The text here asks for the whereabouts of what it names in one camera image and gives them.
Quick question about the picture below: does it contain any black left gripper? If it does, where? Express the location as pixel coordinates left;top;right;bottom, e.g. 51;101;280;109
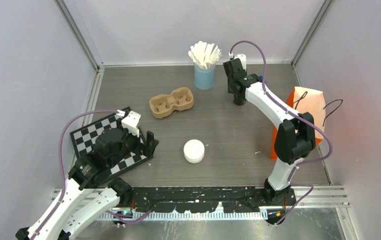
109;117;159;167

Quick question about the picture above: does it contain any stack of white lids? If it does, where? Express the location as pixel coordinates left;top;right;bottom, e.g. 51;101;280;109
183;139;205;164

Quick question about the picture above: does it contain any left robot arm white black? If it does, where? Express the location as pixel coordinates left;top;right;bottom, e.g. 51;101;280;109
15;126;159;240

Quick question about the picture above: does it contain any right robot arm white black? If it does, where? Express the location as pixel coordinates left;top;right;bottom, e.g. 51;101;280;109
223;57;316;206

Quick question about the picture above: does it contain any orange paper takeout bag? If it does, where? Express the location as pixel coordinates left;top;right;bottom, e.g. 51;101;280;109
270;86;344;162

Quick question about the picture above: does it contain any blue cylindrical holder cup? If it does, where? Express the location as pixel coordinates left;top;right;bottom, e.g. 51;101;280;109
194;64;215;90

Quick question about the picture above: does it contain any brown cardboard cup carrier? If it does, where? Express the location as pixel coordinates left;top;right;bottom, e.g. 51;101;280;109
149;87;194;119

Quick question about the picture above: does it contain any black white checkerboard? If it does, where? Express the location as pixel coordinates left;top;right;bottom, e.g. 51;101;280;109
69;106;159;177

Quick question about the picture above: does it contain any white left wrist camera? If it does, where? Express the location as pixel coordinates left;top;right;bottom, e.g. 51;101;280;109
121;110;142;137

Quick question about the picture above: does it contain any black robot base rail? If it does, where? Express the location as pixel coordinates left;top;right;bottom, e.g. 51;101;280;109
117;186;296;214

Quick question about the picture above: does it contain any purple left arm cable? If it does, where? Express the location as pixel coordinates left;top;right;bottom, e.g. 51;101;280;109
28;109;153;240

